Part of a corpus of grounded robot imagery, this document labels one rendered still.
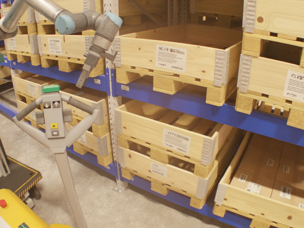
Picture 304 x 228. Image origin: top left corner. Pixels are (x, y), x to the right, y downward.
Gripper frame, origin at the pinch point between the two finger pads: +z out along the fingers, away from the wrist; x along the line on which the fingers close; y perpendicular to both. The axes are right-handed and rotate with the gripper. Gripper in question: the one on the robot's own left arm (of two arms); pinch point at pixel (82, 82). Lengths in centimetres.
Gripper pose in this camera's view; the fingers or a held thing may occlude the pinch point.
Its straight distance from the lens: 110.9
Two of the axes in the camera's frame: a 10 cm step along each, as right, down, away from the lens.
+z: -4.4, 8.9, 0.9
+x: 1.7, 1.8, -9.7
